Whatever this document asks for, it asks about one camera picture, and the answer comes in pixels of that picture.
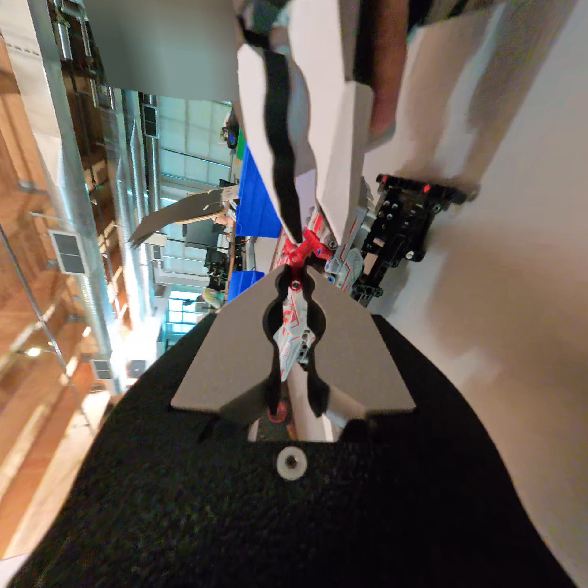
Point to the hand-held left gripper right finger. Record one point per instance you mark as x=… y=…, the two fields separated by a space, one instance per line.
x=363 y=363

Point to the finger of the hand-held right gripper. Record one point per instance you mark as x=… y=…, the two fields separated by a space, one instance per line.
x=340 y=160
x=255 y=115

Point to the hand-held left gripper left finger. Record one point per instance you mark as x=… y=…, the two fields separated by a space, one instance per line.
x=225 y=358

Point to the grey red toy brick vehicle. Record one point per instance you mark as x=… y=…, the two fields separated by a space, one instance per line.
x=399 y=220

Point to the red angled toy brick connector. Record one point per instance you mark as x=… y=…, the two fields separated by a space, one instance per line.
x=303 y=250

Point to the white desk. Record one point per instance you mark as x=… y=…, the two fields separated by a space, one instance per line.
x=505 y=275

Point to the person's right hand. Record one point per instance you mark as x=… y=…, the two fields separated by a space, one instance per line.
x=386 y=92

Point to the small blue storage bin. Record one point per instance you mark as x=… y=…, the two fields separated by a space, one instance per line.
x=246 y=285

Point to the large blue storage bin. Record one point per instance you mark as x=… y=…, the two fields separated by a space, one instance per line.
x=257 y=202

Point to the white vent grille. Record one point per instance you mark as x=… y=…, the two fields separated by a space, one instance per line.
x=68 y=252
x=149 y=120

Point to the dark foam board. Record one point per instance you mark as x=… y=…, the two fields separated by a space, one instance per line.
x=174 y=213

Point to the slim silver ventilation duct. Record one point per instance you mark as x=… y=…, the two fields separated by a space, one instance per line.
x=131 y=183

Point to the large silver ventilation duct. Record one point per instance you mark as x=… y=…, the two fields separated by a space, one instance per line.
x=78 y=183

